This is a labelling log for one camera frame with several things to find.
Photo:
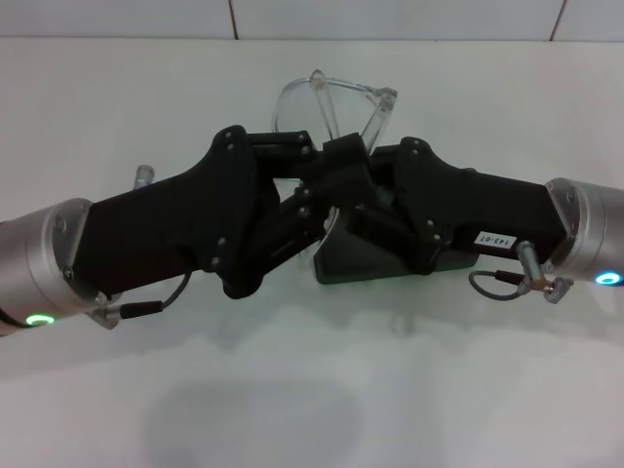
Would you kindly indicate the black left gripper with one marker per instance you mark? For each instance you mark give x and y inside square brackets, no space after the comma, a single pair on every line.
[161,219]

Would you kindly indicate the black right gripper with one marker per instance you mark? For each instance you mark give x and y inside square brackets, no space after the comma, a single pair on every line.
[487,209]

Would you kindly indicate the green glasses case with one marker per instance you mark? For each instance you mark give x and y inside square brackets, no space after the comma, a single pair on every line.
[361,263]

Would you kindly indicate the clear white glasses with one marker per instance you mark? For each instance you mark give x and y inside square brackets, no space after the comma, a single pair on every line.
[386,100]

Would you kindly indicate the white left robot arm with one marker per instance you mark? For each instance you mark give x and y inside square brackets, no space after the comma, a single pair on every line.
[34,263]

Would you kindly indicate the silver left connector plug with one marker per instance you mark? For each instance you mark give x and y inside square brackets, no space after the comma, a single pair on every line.
[143,176]

